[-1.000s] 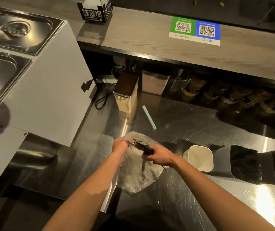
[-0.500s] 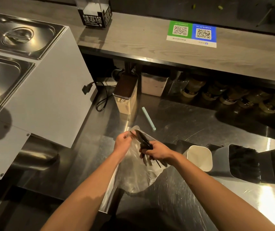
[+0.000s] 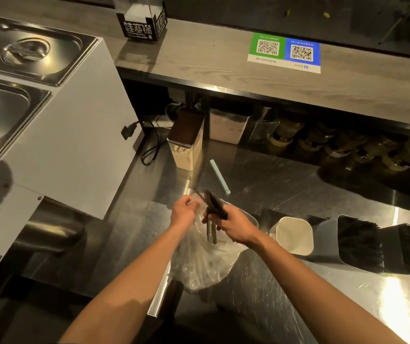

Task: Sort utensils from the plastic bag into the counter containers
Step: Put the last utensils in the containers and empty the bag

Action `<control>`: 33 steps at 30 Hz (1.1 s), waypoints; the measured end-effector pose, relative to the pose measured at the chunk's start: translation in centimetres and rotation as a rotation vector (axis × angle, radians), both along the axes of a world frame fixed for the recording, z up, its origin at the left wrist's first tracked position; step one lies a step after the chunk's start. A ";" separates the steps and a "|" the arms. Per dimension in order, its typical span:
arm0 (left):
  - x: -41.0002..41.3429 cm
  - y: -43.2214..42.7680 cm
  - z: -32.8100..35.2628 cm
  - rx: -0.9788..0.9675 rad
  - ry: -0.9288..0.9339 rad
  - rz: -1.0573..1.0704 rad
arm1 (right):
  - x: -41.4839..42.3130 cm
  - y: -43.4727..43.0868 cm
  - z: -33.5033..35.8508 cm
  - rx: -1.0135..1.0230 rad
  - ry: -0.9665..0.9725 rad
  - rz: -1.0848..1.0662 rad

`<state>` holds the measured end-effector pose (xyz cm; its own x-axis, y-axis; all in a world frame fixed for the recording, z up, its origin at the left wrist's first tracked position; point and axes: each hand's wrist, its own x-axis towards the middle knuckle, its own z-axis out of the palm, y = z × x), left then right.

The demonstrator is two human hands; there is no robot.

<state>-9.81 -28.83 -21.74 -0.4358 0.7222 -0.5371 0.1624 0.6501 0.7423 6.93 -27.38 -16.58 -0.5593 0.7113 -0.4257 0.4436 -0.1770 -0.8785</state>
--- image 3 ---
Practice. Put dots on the white bin of black cutlery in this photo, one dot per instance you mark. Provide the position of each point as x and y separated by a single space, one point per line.
355 240

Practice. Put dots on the person's right hand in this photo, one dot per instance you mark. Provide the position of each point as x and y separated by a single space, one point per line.
237 225

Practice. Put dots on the green and blue code sticker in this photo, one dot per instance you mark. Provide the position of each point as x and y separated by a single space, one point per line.
284 52

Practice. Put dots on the person's right forearm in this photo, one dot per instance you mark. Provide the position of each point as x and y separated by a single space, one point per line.
316 293

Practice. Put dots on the person's left fingers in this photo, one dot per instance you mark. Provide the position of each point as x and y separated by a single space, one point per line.
194 204

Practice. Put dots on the black printed paper box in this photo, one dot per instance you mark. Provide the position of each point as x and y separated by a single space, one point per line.
141 26

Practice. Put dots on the row of brown labelled jars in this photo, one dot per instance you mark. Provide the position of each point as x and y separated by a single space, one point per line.
344 143

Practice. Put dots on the black power plug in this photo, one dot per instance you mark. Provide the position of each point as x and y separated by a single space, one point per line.
129 130

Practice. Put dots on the mint green stick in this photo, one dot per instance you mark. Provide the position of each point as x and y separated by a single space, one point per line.
220 177

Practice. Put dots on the clear plastic bag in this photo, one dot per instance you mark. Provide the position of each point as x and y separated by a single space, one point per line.
205 261

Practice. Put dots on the person's right fingers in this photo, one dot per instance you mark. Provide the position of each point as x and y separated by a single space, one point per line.
216 215

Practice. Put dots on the clear plastic packet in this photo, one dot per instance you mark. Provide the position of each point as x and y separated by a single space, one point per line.
264 130

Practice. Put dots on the white square cup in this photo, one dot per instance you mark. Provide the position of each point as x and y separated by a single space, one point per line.
294 234

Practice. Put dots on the chair legs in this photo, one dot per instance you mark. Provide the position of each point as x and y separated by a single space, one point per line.
405 25

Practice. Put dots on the person's left hand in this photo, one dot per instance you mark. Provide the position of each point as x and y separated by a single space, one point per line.
182 213

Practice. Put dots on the person's left forearm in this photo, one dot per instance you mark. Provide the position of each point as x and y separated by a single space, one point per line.
129 290

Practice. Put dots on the steel pan lid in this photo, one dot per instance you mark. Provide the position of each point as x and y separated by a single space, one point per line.
29 50
0 118

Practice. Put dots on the clear container with pale powder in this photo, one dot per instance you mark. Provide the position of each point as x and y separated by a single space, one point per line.
228 127

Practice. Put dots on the white canister with brown lid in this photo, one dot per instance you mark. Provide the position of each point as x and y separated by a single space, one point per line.
187 139

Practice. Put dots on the steel cylinder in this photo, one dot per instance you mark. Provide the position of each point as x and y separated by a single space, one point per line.
49 229

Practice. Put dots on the white food warmer cabinet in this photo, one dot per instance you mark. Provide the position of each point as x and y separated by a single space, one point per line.
75 139

